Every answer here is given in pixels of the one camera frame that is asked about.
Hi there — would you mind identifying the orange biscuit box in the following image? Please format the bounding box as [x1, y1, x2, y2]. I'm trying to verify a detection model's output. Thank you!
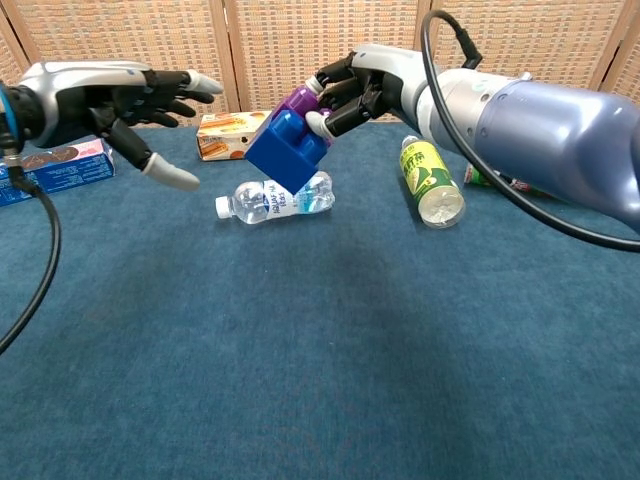
[196, 110, 275, 162]

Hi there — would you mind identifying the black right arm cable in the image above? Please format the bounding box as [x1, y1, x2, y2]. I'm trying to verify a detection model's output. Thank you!
[419, 9, 640, 254]

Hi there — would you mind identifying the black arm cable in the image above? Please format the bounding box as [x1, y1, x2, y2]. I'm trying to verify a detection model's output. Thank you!
[419, 9, 640, 254]
[0, 147, 63, 357]

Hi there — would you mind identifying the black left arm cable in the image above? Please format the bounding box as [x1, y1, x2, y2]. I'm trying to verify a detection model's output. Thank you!
[0, 147, 63, 357]

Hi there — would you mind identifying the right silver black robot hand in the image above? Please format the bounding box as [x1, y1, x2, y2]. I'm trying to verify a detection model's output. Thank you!
[304, 43, 432, 139]

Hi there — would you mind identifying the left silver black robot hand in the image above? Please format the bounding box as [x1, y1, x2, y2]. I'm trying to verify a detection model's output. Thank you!
[17, 60, 225, 192]

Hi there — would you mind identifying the green label tea bottle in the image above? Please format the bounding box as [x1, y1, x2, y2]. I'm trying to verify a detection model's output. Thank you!
[399, 134, 467, 231]

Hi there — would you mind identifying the blue cookie box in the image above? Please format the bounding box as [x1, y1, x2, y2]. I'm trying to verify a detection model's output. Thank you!
[0, 138, 117, 208]

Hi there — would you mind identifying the blue table cloth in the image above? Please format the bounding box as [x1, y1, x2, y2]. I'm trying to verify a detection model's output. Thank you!
[0, 116, 640, 480]

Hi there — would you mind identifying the purple building block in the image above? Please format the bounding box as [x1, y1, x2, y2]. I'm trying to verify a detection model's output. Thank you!
[272, 84, 335, 147]

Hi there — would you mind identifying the wicker folding screen panel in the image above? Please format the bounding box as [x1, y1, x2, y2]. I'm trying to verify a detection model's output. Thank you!
[0, 0, 242, 130]
[415, 0, 640, 91]
[599, 29, 640, 109]
[222, 0, 432, 125]
[0, 12, 31, 86]

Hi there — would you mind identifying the clear plastic water bottle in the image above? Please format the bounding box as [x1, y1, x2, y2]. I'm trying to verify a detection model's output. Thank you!
[215, 170, 337, 226]

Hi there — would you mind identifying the blue and purple toy block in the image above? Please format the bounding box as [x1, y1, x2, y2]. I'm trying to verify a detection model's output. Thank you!
[243, 109, 332, 196]

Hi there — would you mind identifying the green chips can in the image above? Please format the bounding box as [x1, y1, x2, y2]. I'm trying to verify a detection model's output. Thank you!
[463, 162, 569, 202]

